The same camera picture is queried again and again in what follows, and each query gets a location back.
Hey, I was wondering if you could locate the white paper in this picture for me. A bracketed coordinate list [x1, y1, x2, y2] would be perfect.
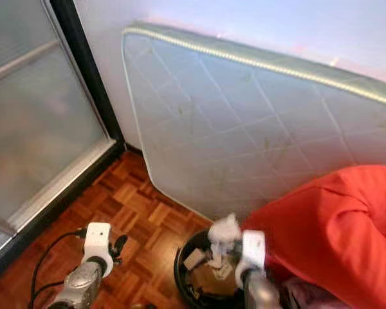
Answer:
[207, 213, 243, 256]

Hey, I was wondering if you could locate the white paper scrap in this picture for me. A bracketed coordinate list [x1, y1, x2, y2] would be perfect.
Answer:
[208, 247, 230, 275]

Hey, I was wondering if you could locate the small white printed box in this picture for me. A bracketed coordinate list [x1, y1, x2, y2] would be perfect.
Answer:
[183, 248, 207, 272]

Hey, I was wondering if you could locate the brown cardboard piece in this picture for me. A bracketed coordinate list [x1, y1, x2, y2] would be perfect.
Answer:
[186, 260, 239, 297]

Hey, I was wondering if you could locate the black round trash bin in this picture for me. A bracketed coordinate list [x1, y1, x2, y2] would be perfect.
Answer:
[173, 228, 252, 309]

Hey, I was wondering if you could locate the black baseboard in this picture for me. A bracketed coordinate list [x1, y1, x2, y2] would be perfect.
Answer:
[122, 143, 146, 156]

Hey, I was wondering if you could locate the large red cushion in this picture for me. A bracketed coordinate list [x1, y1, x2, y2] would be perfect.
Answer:
[241, 164, 386, 309]

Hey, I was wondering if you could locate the frosted glass sliding door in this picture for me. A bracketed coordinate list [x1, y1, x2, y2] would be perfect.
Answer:
[0, 0, 127, 288]

